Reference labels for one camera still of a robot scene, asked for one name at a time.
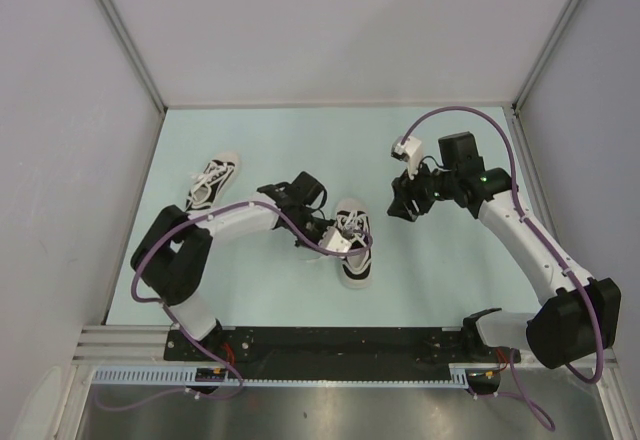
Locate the grey slotted cable duct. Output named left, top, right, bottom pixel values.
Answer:
left=92, top=365, right=499, bottom=389

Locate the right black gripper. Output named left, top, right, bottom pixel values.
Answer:
left=387, top=156, right=458, bottom=223

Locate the aluminium front frame rail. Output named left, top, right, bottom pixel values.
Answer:
left=72, top=326, right=615, bottom=366

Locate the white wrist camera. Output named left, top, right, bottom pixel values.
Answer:
left=391, top=136, right=423, bottom=180
left=318, top=227, right=352, bottom=258

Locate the left aluminium corner post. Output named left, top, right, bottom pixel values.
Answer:
left=94, top=0, right=168, bottom=116

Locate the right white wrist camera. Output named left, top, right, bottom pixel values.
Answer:
left=391, top=136, right=423, bottom=180

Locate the black white sneaker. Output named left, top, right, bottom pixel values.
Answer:
left=332, top=198, right=372, bottom=289
left=185, top=151, right=241, bottom=220

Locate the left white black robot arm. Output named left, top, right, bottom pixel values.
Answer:
left=130, top=171, right=348, bottom=360

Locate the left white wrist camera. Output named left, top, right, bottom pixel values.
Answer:
left=318, top=227, right=352, bottom=258

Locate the right aluminium corner post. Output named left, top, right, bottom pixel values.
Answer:
left=511, top=0, right=584, bottom=114

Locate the purple cable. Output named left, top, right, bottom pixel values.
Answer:
left=92, top=201, right=375, bottom=411
left=402, top=104, right=606, bottom=431

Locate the aluminium corner post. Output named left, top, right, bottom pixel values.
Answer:
left=94, top=0, right=168, bottom=116
left=511, top=0, right=584, bottom=114

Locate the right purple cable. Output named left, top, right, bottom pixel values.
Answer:
left=402, top=104, right=606, bottom=431

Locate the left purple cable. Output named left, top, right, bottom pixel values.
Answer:
left=92, top=201, right=375, bottom=411

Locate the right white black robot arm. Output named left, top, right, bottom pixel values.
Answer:
left=387, top=132, right=621, bottom=369

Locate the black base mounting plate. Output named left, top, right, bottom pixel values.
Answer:
left=164, top=326, right=522, bottom=382

